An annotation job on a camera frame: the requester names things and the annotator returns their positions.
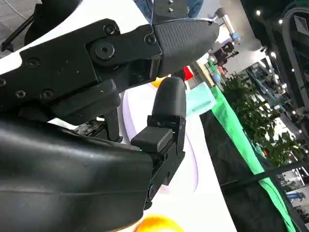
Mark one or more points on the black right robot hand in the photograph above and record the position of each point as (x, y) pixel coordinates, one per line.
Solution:
(60, 169)

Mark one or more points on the orange and white bread roll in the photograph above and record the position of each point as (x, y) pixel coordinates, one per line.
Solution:
(159, 224)
(157, 83)

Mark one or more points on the lilac plate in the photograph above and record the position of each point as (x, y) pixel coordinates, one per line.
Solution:
(126, 113)

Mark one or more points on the black rod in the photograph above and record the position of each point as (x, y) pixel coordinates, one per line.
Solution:
(17, 33)

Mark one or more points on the pale green mug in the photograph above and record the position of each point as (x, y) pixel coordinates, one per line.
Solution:
(201, 101)

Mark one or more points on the red box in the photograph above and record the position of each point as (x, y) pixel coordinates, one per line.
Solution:
(188, 73)

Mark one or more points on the black mesh barrier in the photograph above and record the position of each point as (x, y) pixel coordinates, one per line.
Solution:
(231, 169)

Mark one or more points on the green cloth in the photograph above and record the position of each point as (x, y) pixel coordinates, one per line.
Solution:
(231, 116)

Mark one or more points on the person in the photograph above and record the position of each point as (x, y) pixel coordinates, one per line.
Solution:
(144, 7)

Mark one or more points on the green leafy plants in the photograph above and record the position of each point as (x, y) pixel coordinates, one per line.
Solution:
(251, 113)

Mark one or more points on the black metal rail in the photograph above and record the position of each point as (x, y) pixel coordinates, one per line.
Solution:
(265, 175)

